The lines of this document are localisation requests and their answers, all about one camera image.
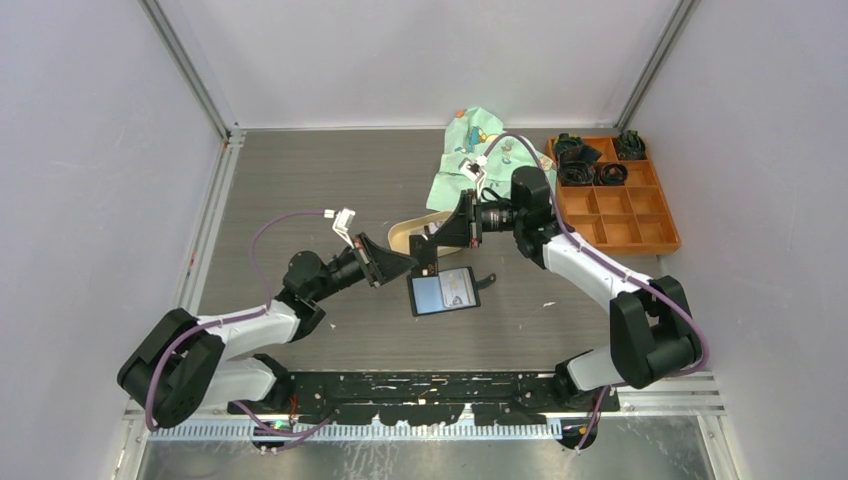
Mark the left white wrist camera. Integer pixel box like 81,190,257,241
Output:
323,208,356,247

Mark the beige oval tray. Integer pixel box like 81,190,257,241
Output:
388,211,451,256

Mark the black gold VIP card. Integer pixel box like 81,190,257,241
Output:
410,239,439,278

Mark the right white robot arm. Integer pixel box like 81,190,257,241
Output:
409,167,709,411

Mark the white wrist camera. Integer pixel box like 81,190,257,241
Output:
323,208,356,247
459,155,488,191

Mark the green cartoon print cloth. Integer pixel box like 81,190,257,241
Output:
426,107,556,212

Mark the black coiled strap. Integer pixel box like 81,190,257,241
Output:
553,132,603,166
557,160,598,187
612,129,648,162
594,162,629,187

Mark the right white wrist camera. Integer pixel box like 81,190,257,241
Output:
459,155,488,191

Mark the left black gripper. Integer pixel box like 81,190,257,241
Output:
310,232,419,303

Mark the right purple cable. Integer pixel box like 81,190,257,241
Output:
480,133,710,453

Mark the aluminium cable duct rail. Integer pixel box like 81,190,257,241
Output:
151,419,562,441

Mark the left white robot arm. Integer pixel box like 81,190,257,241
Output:
117,233,418,429

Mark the purple cable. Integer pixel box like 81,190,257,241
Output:
144,209,336,453
480,133,710,453

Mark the black card holder wallet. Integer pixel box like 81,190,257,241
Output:
407,267,497,317

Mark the orange compartment tray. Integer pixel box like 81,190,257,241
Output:
556,135,681,255

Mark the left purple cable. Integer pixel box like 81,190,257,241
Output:
144,209,336,453

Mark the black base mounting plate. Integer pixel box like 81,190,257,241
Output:
244,371,620,426

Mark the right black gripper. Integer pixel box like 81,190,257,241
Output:
428,189,524,250

